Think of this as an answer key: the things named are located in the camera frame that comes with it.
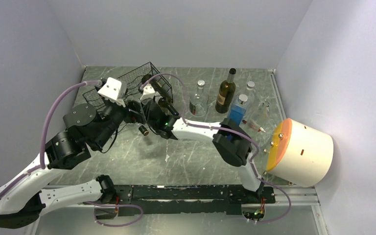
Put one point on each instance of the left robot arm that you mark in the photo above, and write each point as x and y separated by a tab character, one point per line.
24	199

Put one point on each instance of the black wire wine rack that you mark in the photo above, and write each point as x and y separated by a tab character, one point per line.
134	78

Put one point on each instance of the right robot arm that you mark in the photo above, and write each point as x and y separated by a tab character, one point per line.
230	141

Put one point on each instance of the clear bottle red label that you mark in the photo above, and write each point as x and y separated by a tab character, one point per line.
256	117

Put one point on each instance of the clear round silver-capped bottle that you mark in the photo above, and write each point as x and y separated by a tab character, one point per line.
198	101

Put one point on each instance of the tall dark wine bottle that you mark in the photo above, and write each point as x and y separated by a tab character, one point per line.
226	93

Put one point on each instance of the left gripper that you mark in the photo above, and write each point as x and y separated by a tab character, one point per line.
132	115

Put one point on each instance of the blue liquid glass bottle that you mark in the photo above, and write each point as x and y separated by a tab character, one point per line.
238	109

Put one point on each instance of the cream drum orange lid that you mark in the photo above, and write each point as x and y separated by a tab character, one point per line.
299	154

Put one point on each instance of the square black-capped liquor bottle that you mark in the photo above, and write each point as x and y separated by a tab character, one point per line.
144	131

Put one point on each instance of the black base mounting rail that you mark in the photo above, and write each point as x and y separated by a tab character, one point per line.
154	199

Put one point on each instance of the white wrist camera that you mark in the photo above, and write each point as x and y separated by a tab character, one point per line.
114	91
148	92

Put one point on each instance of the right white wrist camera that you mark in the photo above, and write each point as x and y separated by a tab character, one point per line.
148	92

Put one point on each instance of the dark green labelled wine bottle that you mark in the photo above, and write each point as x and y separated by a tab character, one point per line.
165	101

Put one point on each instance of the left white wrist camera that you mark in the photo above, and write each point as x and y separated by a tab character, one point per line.
114	91

